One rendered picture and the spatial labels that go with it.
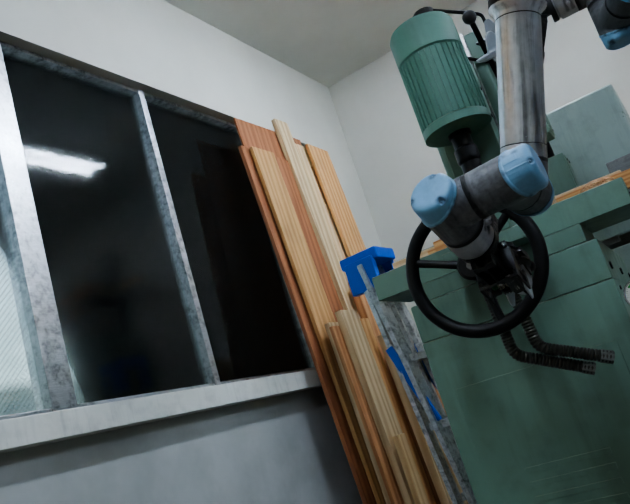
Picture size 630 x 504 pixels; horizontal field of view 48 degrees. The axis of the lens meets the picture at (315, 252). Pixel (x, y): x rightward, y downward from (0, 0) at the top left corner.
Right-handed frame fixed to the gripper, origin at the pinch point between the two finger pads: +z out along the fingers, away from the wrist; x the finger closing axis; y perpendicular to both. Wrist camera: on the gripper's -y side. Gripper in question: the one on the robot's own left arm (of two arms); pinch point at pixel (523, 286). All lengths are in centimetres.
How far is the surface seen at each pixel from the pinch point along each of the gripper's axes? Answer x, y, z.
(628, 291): 14.2, -2.5, 19.2
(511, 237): -1.2, -17.1, 6.7
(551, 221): 5.9, -22.9, 14.7
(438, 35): -1, -77, -5
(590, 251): 10.4, -14.9, 19.3
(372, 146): -110, -261, 163
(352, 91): -108, -297, 143
